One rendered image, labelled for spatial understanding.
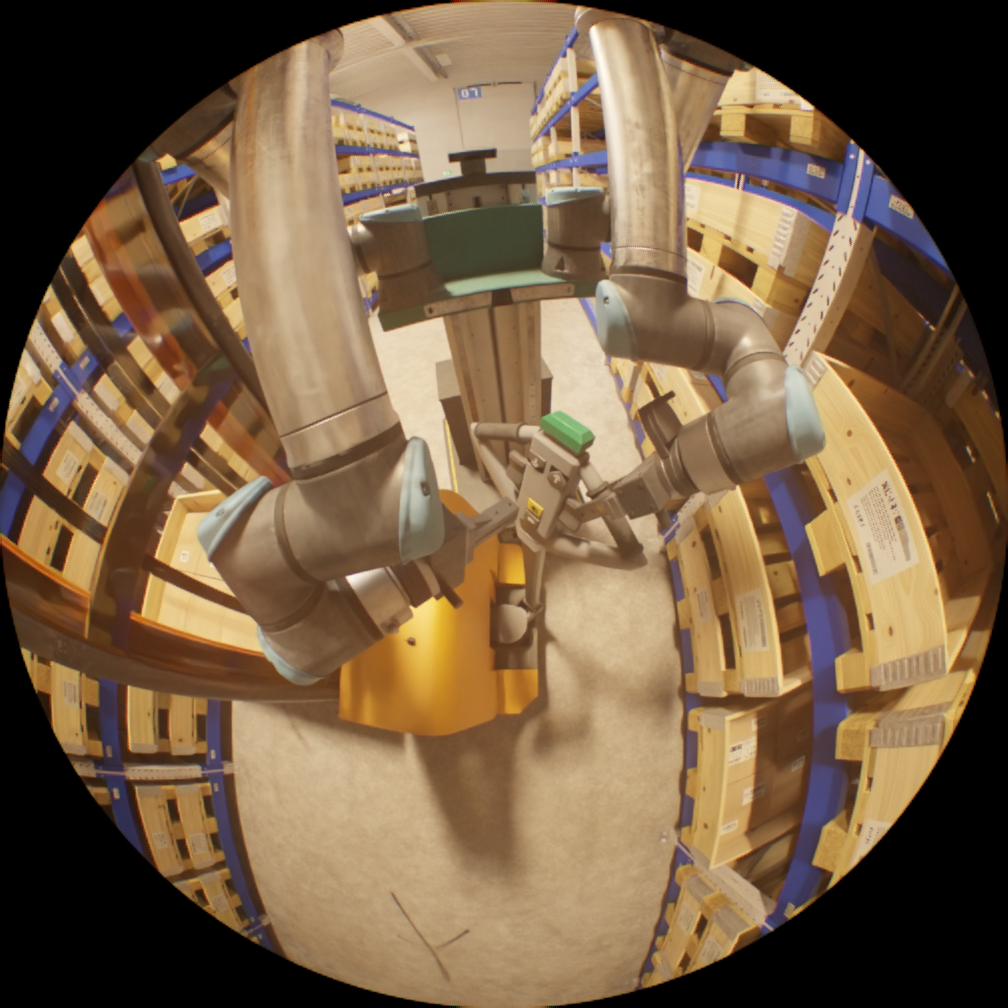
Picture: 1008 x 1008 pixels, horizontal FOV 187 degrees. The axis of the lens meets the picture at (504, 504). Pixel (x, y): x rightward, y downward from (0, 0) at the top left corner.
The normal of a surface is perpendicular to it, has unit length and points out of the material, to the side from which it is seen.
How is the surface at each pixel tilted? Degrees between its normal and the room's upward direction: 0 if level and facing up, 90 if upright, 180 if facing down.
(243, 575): 56
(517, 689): 22
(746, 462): 81
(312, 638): 66
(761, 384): 50
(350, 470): 61
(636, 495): 74
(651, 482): 33
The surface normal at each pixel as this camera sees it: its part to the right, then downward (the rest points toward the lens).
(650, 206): -0.42, 0.55
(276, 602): 0.62, 0.26
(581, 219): -0.11, 0.87
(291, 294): 0.41, 0.38
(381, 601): 0.51, -0.14
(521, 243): 0.21, 0.84
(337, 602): 0.25, -0.52
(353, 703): -0.08, -0.49
